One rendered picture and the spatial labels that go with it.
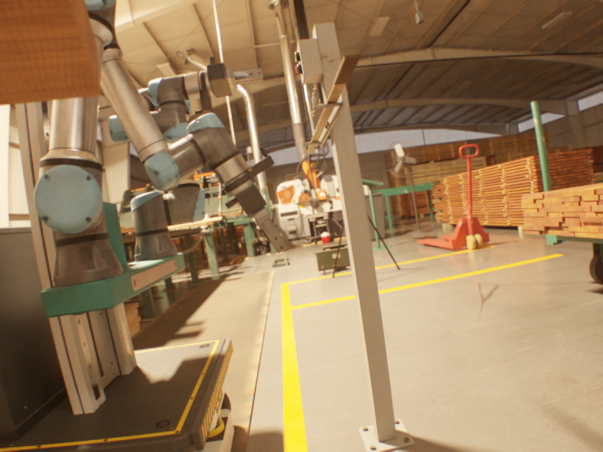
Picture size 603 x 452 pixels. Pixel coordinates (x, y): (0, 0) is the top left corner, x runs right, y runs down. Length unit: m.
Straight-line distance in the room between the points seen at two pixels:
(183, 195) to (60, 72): 1.06
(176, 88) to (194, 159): 0.39
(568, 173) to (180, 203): 5.63
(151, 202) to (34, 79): 1.05
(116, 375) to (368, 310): 0.85
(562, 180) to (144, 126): 5.74
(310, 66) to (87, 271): 0.79
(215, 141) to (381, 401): 0.89
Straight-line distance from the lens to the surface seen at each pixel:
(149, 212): 1.33
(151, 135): 0.92
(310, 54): 1.14
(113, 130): 1.12
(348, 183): 1.06
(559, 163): 6.04
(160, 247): 1.32
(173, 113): 1.12
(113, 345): 1.34
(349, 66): 0.70
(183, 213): 1.33
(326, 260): 4.54
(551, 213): 2.40
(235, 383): 1.88
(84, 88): 0.34
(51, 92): 0.34
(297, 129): 10.22
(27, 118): 1.13
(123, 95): 0.95
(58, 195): 0.73
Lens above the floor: 0.75
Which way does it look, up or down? 3 degrees down
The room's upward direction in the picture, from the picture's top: 9 degrees counter-clockwise
